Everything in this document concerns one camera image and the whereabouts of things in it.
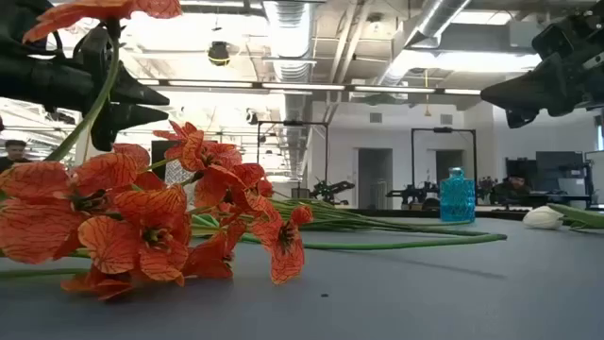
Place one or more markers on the blue cut glass vase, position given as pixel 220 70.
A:
pixel 457 196

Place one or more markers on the silver ceiling duct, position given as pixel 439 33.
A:
pixel 424 28
pixel 289 47

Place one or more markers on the person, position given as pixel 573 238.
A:
pixel 14 151
pixel 512 189

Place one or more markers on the black background robot arm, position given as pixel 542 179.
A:
pixel 415 193
pixel 330 190

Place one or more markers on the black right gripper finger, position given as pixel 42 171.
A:
pixel 524 92
pixel 521 119

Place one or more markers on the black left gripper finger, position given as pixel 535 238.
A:
pixel 141 96
pixel 137 115

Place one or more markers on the overhead light bar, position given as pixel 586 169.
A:
pixel 302 86

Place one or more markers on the clear cut glass vase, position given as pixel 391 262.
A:
pixel 178 171

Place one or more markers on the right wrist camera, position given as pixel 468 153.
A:
pixel 561 40

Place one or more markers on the black rig frame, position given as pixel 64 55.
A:
pixel 443 129
pixel 292 123

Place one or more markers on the black aluminium table frame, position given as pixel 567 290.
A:
pixel 500 213

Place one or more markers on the white tulip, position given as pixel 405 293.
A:
pixel 542 218

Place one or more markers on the black overhead camera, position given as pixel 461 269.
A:
pixel 219 53

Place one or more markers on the dark background monitor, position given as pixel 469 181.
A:
pixel 559 167

